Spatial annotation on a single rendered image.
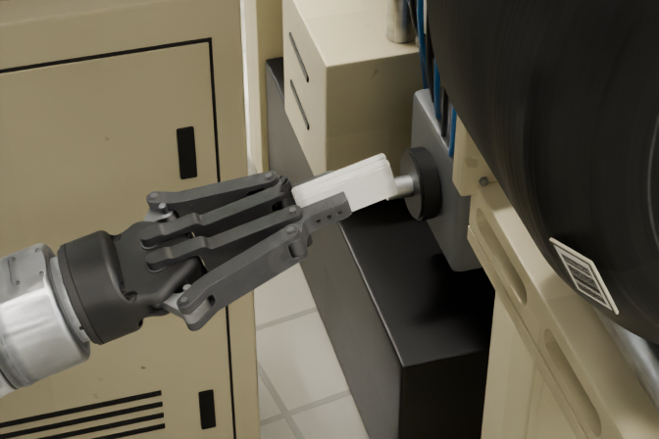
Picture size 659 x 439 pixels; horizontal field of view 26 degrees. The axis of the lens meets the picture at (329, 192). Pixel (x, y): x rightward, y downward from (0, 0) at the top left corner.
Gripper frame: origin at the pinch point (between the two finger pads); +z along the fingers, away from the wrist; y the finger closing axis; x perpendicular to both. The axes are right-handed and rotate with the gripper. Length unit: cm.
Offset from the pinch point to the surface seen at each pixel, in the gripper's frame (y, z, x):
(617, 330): -2.0, 17.0, 22.9
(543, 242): -6.8, 11.5, 5.1
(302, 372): 85, -10, 109
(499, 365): 35, 13, 66
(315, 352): 89, -7, 110
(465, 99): 3.8, 10.7, -0.6
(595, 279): -11.8, 13.2, 5.1
